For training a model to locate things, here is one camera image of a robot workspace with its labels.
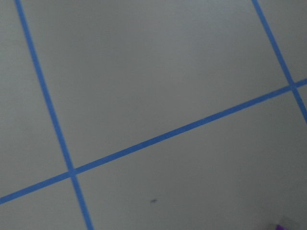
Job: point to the purple block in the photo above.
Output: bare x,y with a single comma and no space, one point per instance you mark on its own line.
279,227

